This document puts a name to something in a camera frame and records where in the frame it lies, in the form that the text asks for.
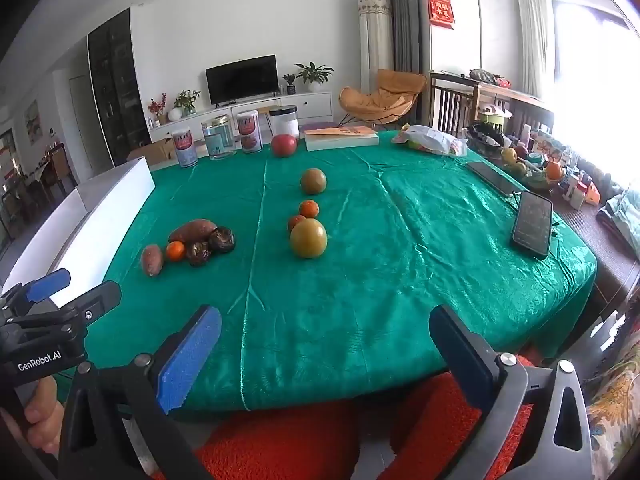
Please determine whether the dark wrinkled passion fruit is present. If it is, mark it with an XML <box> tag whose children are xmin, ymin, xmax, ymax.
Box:
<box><xmin>208</xmin><ymin>226</ymin><xmax>236</xmax><ymax>254</ymax></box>
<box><xmin>186</xmin><ymin>241</ymin><xmax>213</xmax><ymax>267</ymax></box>

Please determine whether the black propped smartphone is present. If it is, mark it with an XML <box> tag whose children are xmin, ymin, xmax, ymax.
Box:
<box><xmin>510</xmin><ymin>190</ymin><xmax>554</xmax><ymax>260</ymax></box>

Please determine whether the large sweet potato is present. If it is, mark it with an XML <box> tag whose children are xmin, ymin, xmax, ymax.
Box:
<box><xmin>168</xmin><ymin>218</ymin><xmax>218</xmax><ymax>244</ymax></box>

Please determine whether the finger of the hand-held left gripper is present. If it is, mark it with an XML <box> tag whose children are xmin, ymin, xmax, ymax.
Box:
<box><xmin>7</xmin><ymin>280</ymin><xmax>122</xmax><ymax>335</ymax></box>
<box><xmin>0</xmin><ymin>268</ymin><xmax>72</xmax><ymax>322</ymax></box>

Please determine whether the green tablecloth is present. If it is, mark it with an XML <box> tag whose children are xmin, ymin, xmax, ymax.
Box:
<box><xmin>55</xmin><ymin>130</ymin><xmax>598</xmax><ymax>413</ymax></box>

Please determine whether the dark wooden bench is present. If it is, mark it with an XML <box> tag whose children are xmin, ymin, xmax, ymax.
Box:
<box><xmin>429</xmin><ymin>72</ymin><xmax>555</xmax><ymax>136</ymax></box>

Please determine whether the orange lounge chair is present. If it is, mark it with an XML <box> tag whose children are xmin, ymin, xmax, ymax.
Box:
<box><xmin>338</xmin><ymin>69</ymin><xmax>427</xmax><ymax>128</ymax></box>

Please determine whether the green and white juicer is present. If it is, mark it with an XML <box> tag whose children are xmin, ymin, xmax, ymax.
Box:
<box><xmin>477</xmin><ymin>102</ymin><xmax>513</xmax><ymax>133</ymax></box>

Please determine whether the red flower bouquet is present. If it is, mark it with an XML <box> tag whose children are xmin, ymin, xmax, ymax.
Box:
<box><xmin>147</xmin><ymin>93</ymin><xmax>168</xmax><ymax>126</ymax></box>

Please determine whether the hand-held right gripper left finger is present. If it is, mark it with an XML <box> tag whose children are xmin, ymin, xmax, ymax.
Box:
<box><xmin>59</xmin><ymin>304</ymin><xmax>223</xmax><ymax>480</ymax></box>

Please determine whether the white television cabinet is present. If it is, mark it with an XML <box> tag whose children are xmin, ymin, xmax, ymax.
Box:
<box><xmin>148</xmin><ymin>91</ymin><xmax>333</xmax><ymax>143</ymax></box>

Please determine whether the red apple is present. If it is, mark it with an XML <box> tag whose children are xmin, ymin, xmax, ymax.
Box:
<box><xmin>271</xmin><ymin>134</ymin><xmax>298</xmax><ymax>158</ymax></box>

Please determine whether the white and red can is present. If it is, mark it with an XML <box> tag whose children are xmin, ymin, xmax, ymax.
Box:
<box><xmin>171</xmin><ymin>127</ymin><xmax>199</xmax><ymax>169</ymax></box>

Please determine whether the black glass display cabinet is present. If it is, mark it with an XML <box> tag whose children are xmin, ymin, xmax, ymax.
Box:
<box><xmin>87</xmin><ymin>8</ymin><xmax>152</xmax><ymax>167</ymax></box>

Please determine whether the black wire basket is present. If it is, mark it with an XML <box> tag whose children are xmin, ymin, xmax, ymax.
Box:
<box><xmin>467</xmin><ymin>125</ymin><xmax>508</xmax><ymax>158</ymax></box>

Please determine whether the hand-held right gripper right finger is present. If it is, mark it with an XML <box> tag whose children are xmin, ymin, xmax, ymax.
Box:
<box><xmin>429</xmin><ymin>304</ymin><xmax>593</xmax><ymax>480</ymax></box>

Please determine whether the covered tower air conditioner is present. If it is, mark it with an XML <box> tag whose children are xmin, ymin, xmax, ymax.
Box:
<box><xmin>357</xmin><ymin>0</ymin><xmax>394</xmax><ymax>95</ymax></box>

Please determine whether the black smartphone lying flat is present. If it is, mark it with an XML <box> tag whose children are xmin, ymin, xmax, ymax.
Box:
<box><xmin>466</xmin><ymin>161</ymin><xmax>523</xmax><ymax>198</ymax></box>

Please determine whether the round yellow-green pear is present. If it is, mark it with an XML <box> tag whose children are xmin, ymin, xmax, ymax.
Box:
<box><xmin>290</xmin><ymin>218</ymin><xmax>328</xmax><ymax>260</ymax></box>

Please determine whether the white flat box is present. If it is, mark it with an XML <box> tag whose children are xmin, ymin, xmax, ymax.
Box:
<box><xmin>303</xmin><ymin>126</ymin><xmax>381</xmax><ymax>153</ymax></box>

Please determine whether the small sweet potato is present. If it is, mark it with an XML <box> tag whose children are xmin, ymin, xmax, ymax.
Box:
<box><xmin>141</xmin><ymin>244</ymin><xmax>164</xmax><ymax>277</ymax></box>

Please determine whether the white plastic bag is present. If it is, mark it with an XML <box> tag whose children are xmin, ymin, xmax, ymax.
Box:
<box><xmin>392</xmin><ymin>124</ymin><xmax>468</xmax><ymax>157</ymax></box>

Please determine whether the large green potted plant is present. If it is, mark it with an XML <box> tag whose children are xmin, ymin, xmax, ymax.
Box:
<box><xmin>295</xmin><ymin>62</ymin><xmax>335</xmax><ymax>93</ymax></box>

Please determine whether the white cardboard box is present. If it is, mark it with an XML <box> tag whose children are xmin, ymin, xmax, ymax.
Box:
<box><xmin>0</xmin><ymin>156</ymin><xmax>156</xmax><ymax>311</ymax></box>

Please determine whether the clear jar black lid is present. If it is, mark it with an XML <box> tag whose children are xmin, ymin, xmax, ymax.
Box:
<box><xmin>268</xmin><ymin>105</ymin><xmax>300</xmax><ymax>141</ymax></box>

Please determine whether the clear teal label tin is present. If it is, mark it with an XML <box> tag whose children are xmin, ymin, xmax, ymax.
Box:
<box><xmin>201</xmin><ymin>114</ymin><xmax>237</xmax><ymax>161</ymax></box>

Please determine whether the black television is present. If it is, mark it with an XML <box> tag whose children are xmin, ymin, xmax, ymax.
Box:
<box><xmin>205</xmin><ymin>54</ymin><xmax>280</xmax><ymax>107</ymax></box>

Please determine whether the folded clothes pile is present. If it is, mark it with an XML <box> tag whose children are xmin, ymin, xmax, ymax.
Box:
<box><xmin>595</xmin><ymin>192</ymin><xmax>640</xmax><ymax>256</ymax></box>

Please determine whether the white sheer curtain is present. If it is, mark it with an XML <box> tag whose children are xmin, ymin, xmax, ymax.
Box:
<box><xmin>515</xmin><ymin>0</ymin><xmax>556</xmax><ymax>103</ymax></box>

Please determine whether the grey curtain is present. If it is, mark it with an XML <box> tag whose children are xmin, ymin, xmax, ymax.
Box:
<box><xmin>376</xmin><ymin>0</ymin><xmax>423</xmax><ymax>75</ymax></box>

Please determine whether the person's left hand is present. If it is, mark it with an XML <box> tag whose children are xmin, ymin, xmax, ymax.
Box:
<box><xmin>22</xmin><ymin>375</ymin><xmax>66</xmax><ymax>456</ymax></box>

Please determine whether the leafy green potted plant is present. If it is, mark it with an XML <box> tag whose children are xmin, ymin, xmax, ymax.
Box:
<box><xmin>172</xmin><ymin>89</ymin><xmax>202</xmax><ymax>117</ymax></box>

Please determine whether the red label can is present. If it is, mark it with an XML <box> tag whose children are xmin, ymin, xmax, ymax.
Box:
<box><xmin>236</xmin><ymin>110</ymin><xmax>264</xmax><ymax>154</ymax></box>

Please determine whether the round brown-green pear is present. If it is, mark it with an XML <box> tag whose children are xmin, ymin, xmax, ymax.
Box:
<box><xmin>300</xmin><ymin>168</ymin><xmax>328</xmax><ymax>196</ymax></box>

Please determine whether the framed wall painting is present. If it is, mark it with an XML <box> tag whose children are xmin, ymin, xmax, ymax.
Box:
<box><xmin>24</xmin><ymin>100</ymin><xmax>42</xmax><ymax>145</ymax></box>

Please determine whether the brown cardboard box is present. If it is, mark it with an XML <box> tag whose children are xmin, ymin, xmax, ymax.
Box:
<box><xmin>126</xmin><ymin>137</ymin><xmax>178</xmax><ymax>166</ymax></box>

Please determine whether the wooden dining chair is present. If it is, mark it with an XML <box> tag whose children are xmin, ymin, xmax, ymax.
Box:
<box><xmin>37</xmin><ymin>142</ymin><xmax>78</xmax><ymax>196</ymax></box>

